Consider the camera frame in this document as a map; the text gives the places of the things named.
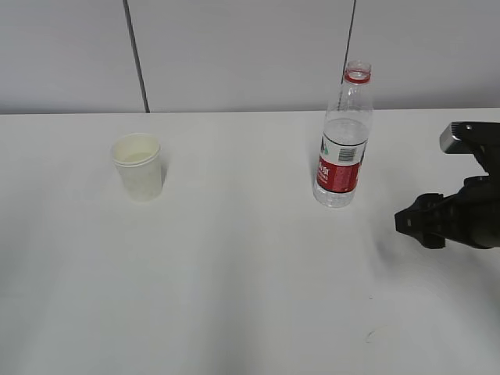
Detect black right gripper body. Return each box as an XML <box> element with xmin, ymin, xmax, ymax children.
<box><xmin>423</xmin><ymin>176</ymin><xmax>499</xmax><ymax>249</ymax></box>

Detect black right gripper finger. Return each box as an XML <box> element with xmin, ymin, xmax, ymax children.
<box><xmin>395</xmin><ymin>193</ymin><xmax>445</xmax><ymax>236</ymax></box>

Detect clear plastic water bottle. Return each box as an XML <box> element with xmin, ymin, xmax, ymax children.
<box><xmin>313</xmin><ymin>60</ymin><xmax>373</xmax><ymax>208</ymax></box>

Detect white paper cup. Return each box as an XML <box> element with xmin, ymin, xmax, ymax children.
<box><xmin>111</xmin><ymin>133</ymin><xmax>163</xmax><ymax>202</ymax></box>

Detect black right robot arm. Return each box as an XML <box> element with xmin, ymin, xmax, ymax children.
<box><xmin>395</xmin><ymin>176</ymin><xmax>499</xmax><ymax>250</ymax></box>

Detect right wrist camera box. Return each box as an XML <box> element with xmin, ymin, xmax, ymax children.
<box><xmin>439</xmin><ymin>121</ymin><xmax>499</xmax><ymax>178</ymax></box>

